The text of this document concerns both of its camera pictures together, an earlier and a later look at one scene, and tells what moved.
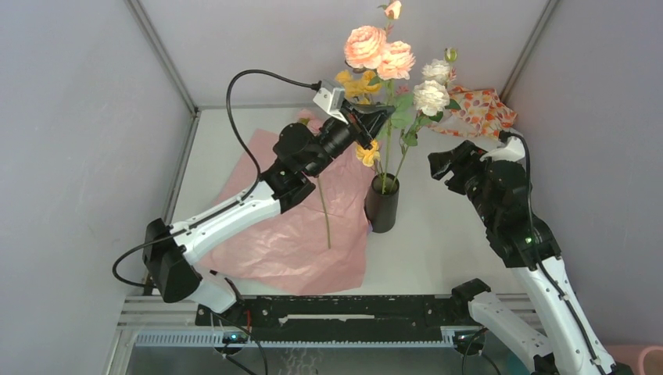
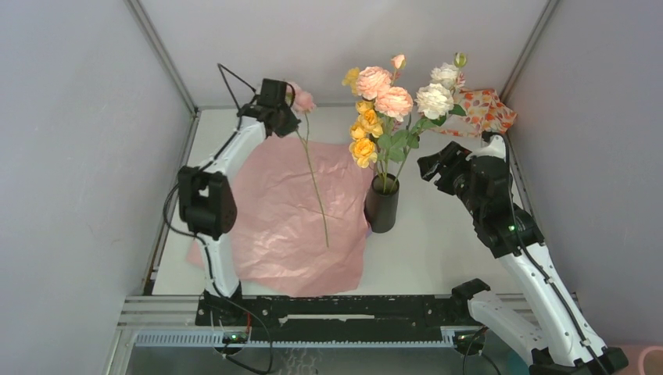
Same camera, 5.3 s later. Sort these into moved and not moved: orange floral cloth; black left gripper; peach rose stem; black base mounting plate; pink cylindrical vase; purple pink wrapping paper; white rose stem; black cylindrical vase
Moved: black left gripper; white rose stem; peach rose stem
Not moved: black cylindrical vase; purple pink wrapping paper; black base mounting plate; pink cylindrical vase; orange floral cloth
